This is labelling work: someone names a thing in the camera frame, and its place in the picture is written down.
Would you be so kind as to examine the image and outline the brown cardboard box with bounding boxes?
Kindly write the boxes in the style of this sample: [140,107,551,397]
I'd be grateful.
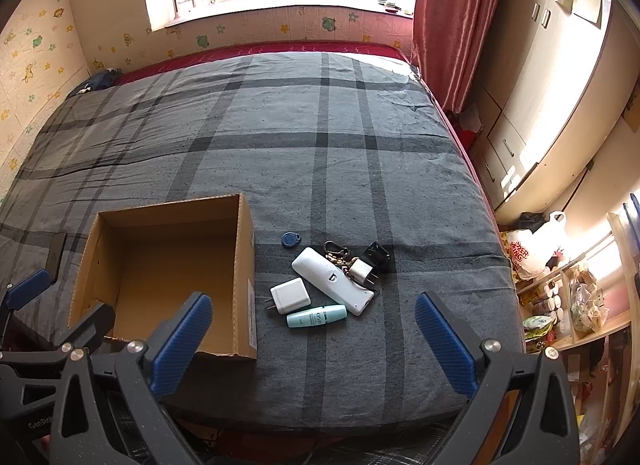
[67,193,258,359]

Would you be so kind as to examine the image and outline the black charger cube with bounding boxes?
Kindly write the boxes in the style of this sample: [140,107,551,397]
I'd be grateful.
[360,242,392,273]

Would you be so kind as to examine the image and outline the small white plug adapter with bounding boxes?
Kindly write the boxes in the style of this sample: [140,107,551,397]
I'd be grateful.
[347,257,378,291]

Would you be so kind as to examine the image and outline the teal cosmetic bottle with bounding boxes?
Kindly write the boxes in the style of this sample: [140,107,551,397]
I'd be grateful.
[286,305,348,329]

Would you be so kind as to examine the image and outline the large white charger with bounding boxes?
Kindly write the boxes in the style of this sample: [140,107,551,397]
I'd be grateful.
[267,277,311,315]

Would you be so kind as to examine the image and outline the white remote control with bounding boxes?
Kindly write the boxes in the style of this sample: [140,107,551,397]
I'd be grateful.
[292,247,374,317]

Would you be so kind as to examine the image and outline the keys with carabiner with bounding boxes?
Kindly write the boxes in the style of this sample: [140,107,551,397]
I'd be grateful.
[323,240,357,275]

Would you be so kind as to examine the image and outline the blue key fob tag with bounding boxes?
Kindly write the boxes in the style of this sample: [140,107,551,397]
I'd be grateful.
[281,231,302,249]

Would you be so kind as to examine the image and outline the wooden shelf with clutter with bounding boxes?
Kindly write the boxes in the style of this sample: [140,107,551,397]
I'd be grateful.
[516,203,639,464]

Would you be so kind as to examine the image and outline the white plastic bag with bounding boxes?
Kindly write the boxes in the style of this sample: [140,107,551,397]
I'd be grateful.
[506,211,567,281]

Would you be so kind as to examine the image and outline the grey plaid bed cover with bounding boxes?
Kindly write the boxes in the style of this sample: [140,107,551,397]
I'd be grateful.
[1,52,523,433]

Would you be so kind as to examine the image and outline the dark blue cloth bundle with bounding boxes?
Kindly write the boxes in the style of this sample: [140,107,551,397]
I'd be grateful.
[66,68,122,99]

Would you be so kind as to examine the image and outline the cream wardrobe cabinet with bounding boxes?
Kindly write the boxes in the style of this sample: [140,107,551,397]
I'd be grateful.
[469,0,639,224]

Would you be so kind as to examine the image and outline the red curtain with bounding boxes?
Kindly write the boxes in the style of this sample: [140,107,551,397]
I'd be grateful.
[412,0,499,114]

